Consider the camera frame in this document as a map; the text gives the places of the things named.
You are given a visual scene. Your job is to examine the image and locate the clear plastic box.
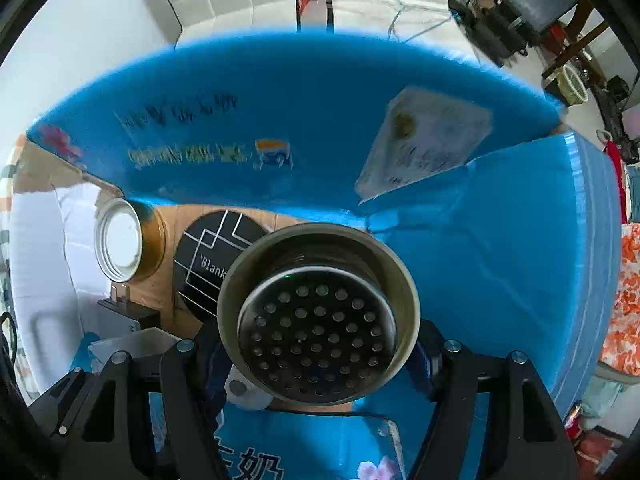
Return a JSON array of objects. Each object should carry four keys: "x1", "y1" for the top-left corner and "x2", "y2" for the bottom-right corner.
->
[{"x1": 88, "y1": 327, "x2": 179, "y2": 365}]

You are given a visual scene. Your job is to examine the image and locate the blue striped tablecloth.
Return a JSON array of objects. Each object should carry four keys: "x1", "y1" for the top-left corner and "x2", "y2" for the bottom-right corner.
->
[{"x1": 550, "y1": 132, "x2": 622, "y2": 417}]

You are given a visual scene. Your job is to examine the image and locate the orange floral cloth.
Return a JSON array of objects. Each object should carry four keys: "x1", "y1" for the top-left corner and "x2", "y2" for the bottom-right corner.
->
[{"x1": 600, "y1": 223, "x2": 640, "y2": 377}]

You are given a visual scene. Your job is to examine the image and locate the black round ME compact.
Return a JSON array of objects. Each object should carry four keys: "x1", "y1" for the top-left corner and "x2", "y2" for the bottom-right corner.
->
[{"x1": 172, "y1": 209, "x2": 267, "y2": 323}]

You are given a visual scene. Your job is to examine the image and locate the black power adapter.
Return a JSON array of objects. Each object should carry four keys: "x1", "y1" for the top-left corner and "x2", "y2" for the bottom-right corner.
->
[{"x1": 96, "y1": 285, "x2": 160, "y2": 338}]

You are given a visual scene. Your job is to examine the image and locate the wire clothes hanger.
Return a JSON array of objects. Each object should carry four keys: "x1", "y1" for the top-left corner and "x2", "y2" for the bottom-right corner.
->
[{"x1": 386, "y1": 0, "x2": 454, "y2": 44}]

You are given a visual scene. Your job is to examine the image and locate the black weight bench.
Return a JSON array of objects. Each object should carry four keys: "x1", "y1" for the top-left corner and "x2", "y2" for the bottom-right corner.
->
[{"x1": 465, "y1": 0, "x2": 577, "y2": 66}]

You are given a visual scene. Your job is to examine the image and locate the white earbuds case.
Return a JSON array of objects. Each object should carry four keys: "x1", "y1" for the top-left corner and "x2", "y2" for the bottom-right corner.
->
[{"x1": 224, "y1": 365, "x2": 273, "y2": 411}]

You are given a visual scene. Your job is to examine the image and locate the blue milk carton box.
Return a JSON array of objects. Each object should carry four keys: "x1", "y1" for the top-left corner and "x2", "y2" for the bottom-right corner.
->
[{"x1": 1, "y1": 32, "x2": 578, "y2": 479}]

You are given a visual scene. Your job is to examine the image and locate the grey perforated round tin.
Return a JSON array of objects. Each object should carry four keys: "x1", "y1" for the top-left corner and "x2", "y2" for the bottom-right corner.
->
[{"x1": 217, "y1": 223, "x2": 421, "y2": 405}]

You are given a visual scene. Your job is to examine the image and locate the green waste bin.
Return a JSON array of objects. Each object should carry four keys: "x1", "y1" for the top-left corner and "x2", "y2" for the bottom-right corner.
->
[{"x1": 544, "y1": 64, "x2": 589, "y2": 107}]

